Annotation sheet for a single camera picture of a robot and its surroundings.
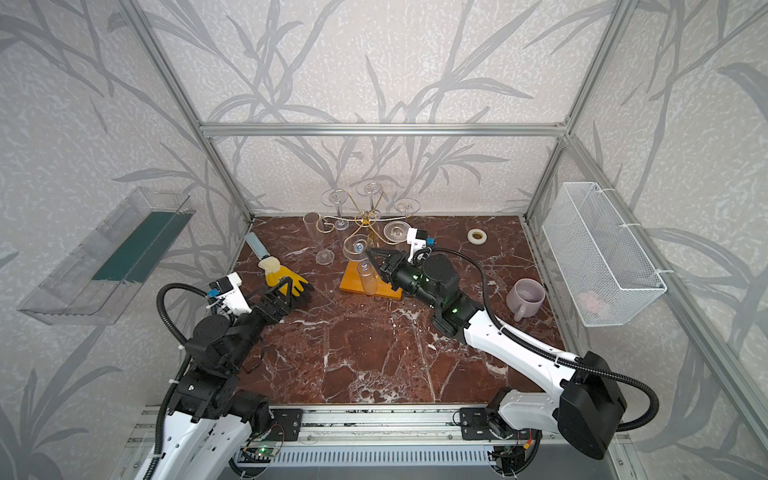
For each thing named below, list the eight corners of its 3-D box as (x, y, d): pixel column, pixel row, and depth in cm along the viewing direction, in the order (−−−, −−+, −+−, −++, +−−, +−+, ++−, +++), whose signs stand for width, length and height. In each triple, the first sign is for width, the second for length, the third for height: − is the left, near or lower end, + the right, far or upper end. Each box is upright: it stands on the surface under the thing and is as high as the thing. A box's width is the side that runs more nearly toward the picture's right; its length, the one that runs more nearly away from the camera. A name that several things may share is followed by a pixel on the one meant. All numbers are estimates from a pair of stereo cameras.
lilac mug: (515, 324, 93) (524, 311, 86) (497, 302, 99) (504, 288, 92) (542, 310, 97) (552, 296, 90) (523, 289, 102) (532, 274, 95)
